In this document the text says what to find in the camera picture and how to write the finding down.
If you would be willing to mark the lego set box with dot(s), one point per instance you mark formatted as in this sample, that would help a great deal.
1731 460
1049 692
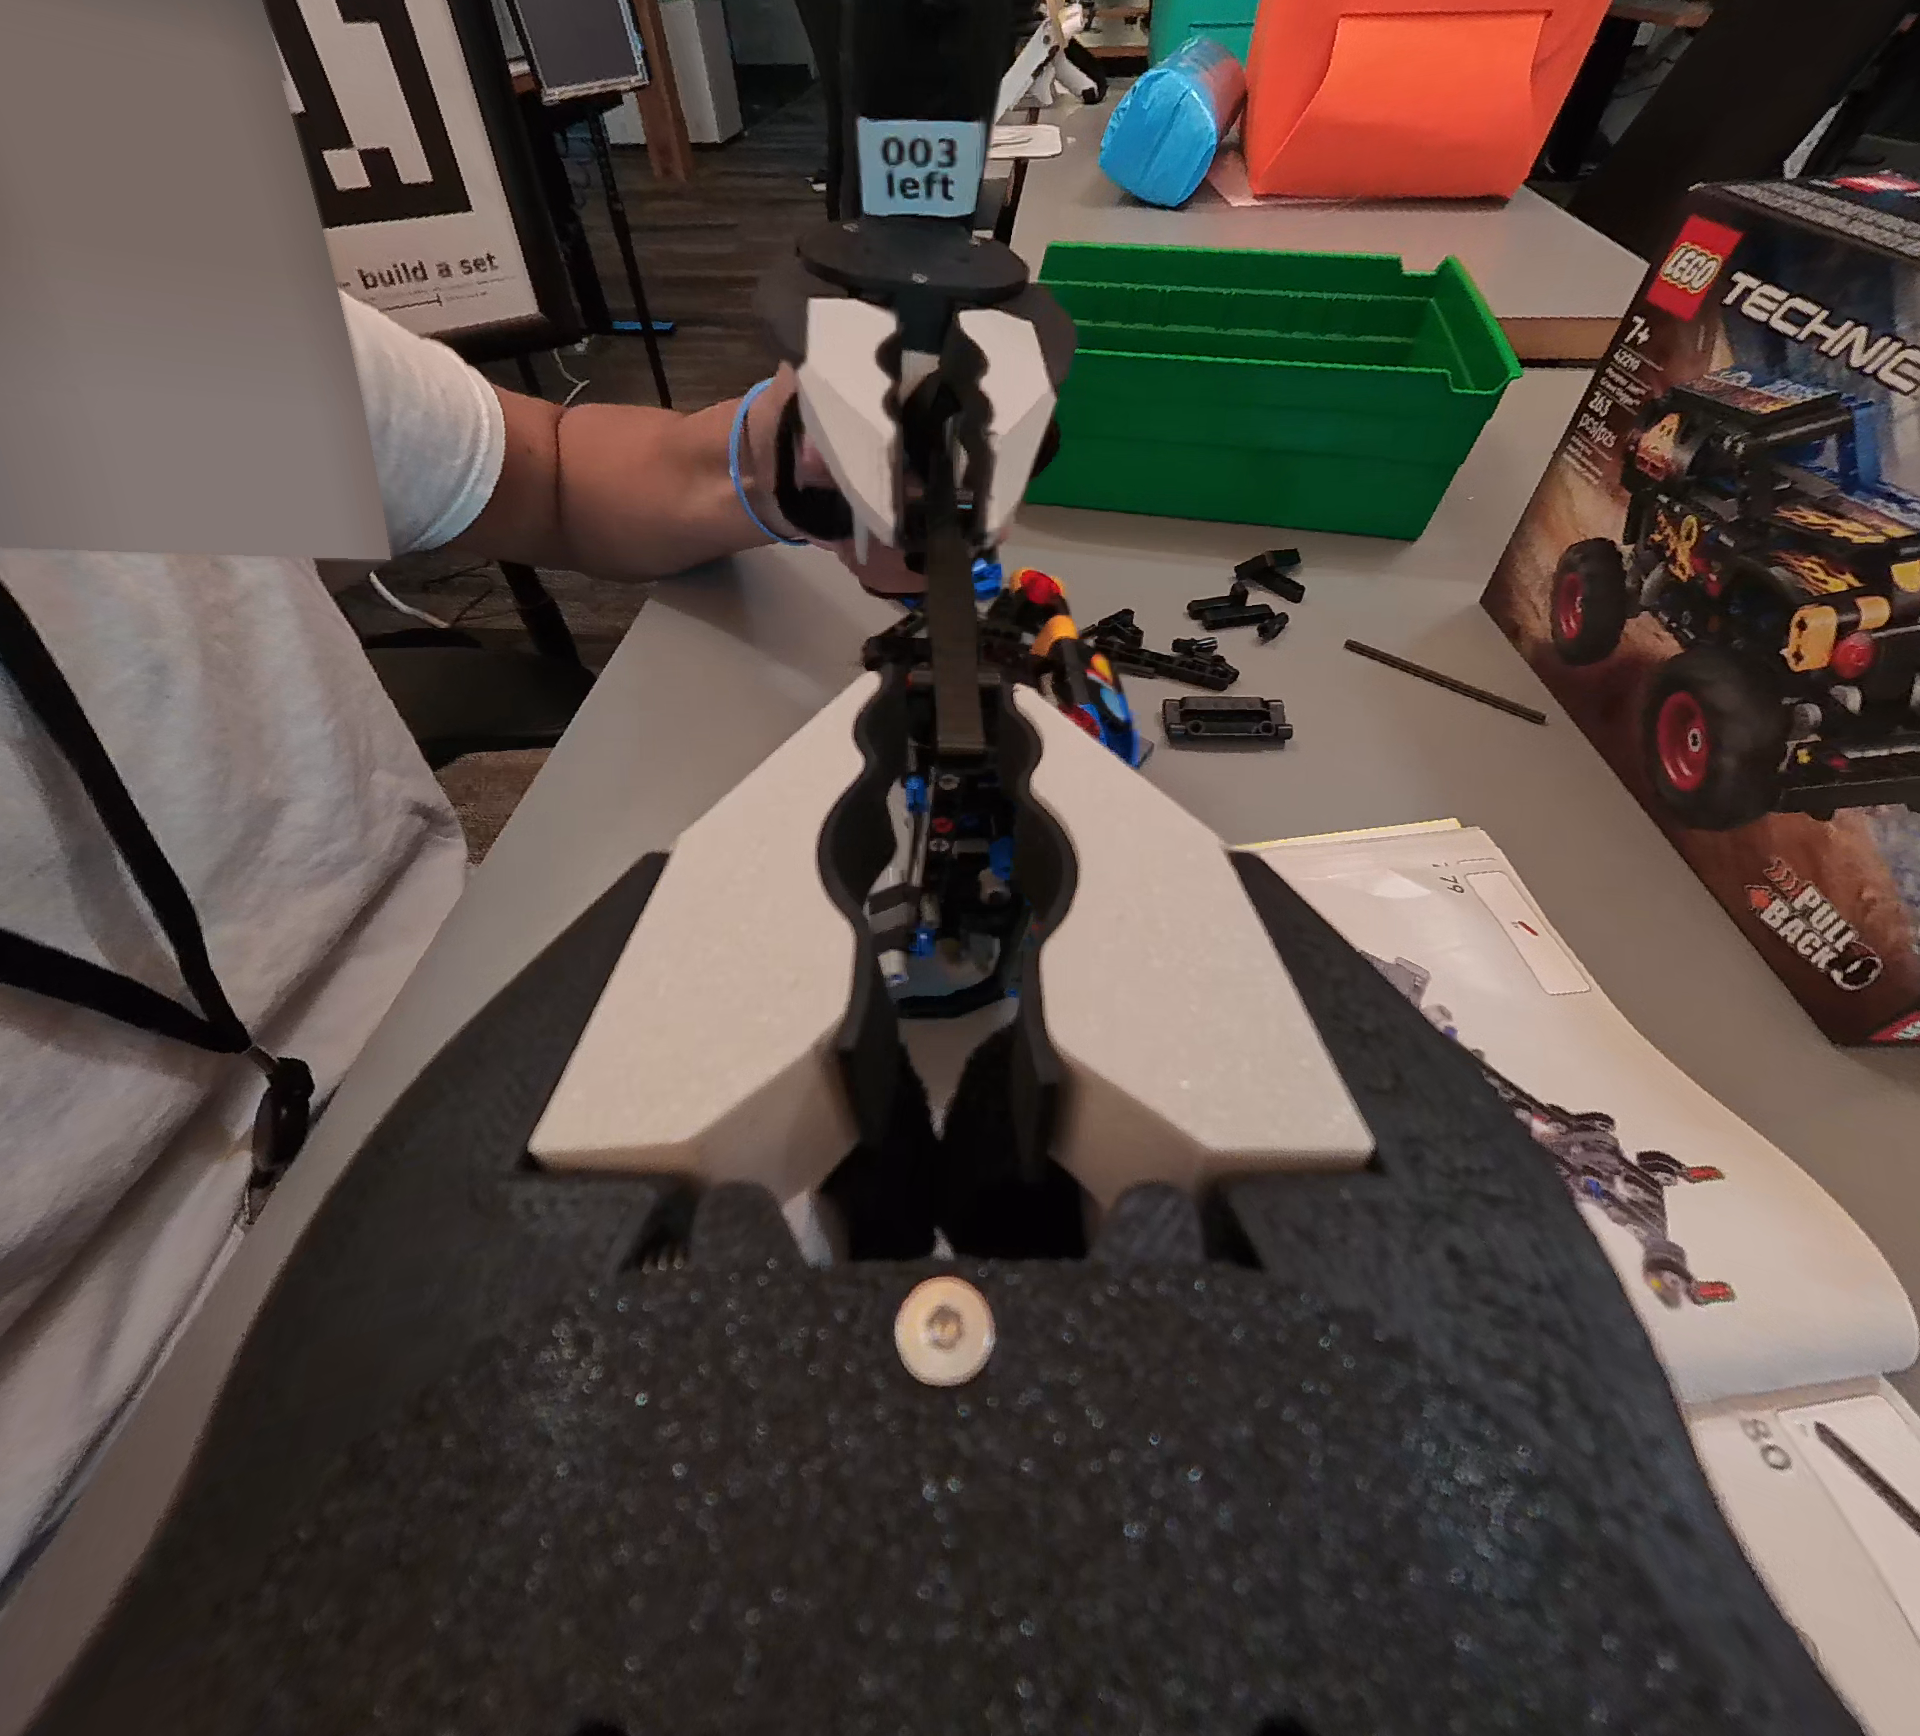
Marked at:
1725 654

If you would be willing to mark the cyan wrapped roll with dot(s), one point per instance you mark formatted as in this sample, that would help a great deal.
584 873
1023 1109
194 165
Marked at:
1169 129

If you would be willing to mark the green plastic bin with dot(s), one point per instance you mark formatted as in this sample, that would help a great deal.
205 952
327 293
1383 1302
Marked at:
1246 476

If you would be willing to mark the scattered black lego pieces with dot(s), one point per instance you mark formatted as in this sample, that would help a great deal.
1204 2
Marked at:
1246 604

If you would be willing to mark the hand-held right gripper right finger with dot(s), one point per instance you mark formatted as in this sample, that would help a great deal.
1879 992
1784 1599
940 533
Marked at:
1201 1001

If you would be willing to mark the black office chair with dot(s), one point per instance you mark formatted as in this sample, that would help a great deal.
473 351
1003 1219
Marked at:
1771 84

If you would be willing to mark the lego truck chassis model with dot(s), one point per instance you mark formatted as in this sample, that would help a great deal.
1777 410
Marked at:
960 865

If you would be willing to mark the blue wristband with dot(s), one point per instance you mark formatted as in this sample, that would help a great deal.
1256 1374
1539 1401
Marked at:
739 460

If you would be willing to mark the long thin black axle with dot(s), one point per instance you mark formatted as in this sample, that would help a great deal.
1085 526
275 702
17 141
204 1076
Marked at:
1441 680

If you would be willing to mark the black lego frame piece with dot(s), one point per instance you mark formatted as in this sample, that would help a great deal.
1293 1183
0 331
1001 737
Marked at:
1227 721

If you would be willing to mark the person's left hand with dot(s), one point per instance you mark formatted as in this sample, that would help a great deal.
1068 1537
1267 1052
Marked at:
879 571

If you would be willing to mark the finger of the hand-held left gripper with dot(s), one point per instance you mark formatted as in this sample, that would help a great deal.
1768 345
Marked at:
840 385
1020 402

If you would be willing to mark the lego instruction booklet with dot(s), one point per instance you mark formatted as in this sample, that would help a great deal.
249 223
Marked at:
1771 1212

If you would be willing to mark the sign with black square marker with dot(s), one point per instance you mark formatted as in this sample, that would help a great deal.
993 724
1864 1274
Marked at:
419 223

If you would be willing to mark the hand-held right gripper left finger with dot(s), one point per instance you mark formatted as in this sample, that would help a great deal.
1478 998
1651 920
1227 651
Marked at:
704 1001

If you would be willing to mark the white cabinet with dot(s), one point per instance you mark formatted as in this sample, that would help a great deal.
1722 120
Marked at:
696 71

